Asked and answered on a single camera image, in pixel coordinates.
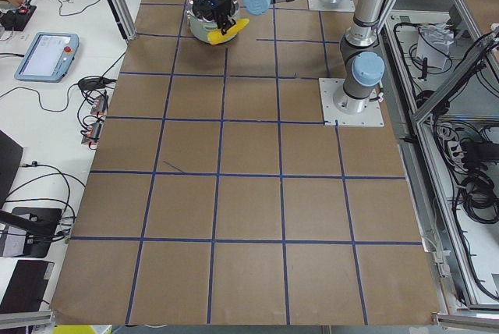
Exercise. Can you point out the yellow corn cob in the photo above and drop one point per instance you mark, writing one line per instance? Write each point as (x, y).
(217, 36)

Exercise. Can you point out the pale green cooking pot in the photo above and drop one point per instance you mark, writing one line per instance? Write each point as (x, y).
(200, 28)

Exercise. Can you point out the near blue teach pendant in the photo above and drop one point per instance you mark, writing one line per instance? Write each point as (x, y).
(48, 57)

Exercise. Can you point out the crumpled white paper bag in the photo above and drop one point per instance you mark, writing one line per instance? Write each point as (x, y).
(433, 44)

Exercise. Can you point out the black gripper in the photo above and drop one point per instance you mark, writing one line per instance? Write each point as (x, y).
(221, 9)

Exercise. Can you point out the brown paper table cover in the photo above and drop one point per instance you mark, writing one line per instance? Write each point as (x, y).
(218, 195)

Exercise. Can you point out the black monitor stand base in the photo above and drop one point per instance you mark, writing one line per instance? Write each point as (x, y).
(29, 232)

